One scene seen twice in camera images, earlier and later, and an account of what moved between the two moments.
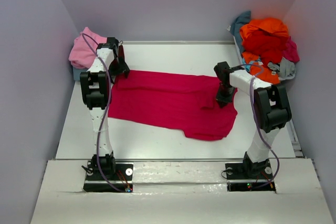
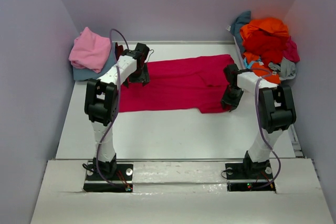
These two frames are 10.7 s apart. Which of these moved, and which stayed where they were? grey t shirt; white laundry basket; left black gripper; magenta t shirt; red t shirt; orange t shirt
Moved: magenta t shirt; left black gripper
Stayed: orange t shirt; white laundry basket; red t shirt; grey t shirt
